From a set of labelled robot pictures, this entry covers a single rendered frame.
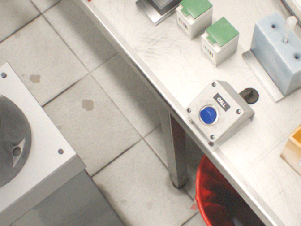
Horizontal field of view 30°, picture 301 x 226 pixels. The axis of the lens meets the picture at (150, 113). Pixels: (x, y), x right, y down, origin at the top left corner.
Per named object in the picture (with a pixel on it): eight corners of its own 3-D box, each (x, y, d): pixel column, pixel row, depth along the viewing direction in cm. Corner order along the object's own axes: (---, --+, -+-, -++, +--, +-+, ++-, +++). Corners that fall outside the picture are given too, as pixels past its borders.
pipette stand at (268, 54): (241, 56, 94) (246, 27, 85) (276, 36, 95) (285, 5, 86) (275, 103, 91) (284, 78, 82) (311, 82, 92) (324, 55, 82)
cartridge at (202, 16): (176, 25, 97) (175, 4, 91) (197, 10, 98) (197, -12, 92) (191, 41, 96) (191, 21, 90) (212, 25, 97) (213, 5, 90)
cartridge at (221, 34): (200, 51, 95) (200, 32, 89) (221, 35, 96) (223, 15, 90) (215, 67, 94) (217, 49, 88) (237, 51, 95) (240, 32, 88)
